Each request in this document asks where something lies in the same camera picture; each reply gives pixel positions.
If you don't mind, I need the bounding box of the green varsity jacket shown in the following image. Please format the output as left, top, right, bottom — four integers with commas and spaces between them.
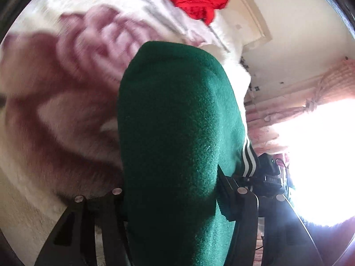
118, 41, 256, 265

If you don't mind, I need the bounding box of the pink window curtain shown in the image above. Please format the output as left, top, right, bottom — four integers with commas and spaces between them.
245, 59, 354, 156

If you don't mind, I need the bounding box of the floral purple bed blanket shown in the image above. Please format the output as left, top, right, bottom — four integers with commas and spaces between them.
0, 0, 252, 266

